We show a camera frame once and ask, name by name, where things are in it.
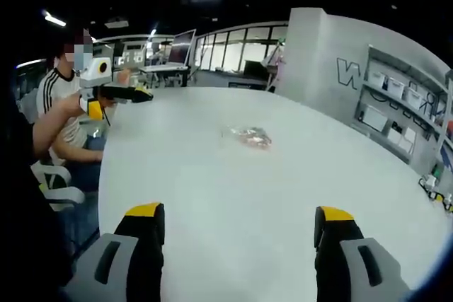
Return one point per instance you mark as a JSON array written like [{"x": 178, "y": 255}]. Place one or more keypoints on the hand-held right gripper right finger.
[{"x": 336, "y": 266}]

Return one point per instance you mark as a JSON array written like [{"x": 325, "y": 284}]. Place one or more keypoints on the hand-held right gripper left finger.
[{"x": 141, "y": 266}]

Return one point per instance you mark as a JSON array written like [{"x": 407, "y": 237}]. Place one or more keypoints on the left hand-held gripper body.
[{"x": 93, "y": 75}]

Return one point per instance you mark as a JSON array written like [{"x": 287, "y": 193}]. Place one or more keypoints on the clear resealable bag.
[{"x": 249, "y": 136}]

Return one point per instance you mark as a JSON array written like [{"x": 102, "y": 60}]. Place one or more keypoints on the person's left hand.
[{"x": 72, "y": 104}]

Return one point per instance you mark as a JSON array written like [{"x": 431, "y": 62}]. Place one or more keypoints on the white work desk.
[{"x": 164, "y": 68}]

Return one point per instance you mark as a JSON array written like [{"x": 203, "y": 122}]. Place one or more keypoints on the ceiling mounted unit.
[{"x": 117, "y": 23}]

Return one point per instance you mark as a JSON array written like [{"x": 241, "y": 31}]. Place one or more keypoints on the computer monitor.
[{"x": 181, "y": 47}]

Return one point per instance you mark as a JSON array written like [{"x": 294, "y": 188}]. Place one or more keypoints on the ceiling light strip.
[{"x": 54, "y": 19}]

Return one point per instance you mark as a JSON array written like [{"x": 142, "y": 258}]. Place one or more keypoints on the white chair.
[{"x": 60, "y": 189}]

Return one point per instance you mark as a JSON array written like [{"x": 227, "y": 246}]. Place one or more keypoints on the small yellow and white devices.
[{"x": 437, "y": 192}]

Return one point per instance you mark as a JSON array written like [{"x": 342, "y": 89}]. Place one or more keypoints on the black box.
[{"x": 255, "y": 68}]

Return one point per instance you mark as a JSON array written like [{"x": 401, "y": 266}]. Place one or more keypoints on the person's dark clothing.
[{"x": 24, "y": 210}]

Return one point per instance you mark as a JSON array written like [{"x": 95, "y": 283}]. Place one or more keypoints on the grey shelf unit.
[{"x": 403, "y": 118}]

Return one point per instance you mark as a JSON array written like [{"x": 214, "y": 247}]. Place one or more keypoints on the white storage bin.
[
  {"x": 395, "y": 88},
  {"x": 414, "y": 98},
  {"x": 377, "y": 80}
]

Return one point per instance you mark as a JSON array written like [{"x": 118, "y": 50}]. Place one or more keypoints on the window wall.
[{"x": 237, "y": 49}]

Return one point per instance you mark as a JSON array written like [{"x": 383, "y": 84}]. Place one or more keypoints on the wall letter sign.
[{"x": 348, "y": 74}]

